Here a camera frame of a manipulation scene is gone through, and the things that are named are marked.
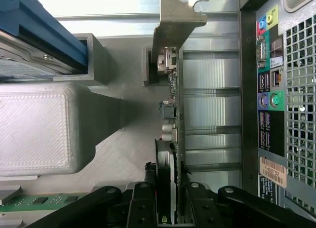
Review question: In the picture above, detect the hard drive with blue label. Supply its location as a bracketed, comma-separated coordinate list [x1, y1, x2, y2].
[0, 0, 89, 75]

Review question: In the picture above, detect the grey parts rack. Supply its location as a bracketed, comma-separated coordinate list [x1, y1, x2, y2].
[0, 33, 185, 228]

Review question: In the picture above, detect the tan barcode sticker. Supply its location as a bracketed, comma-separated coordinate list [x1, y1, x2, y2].
[259, 155, 288, 189]

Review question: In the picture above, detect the green RAM stick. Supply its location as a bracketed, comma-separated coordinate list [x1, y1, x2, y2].
[0, 192, 93, 214]

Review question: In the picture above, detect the black open PC case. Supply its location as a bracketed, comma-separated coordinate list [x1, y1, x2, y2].
[237, 0, 316, 228]

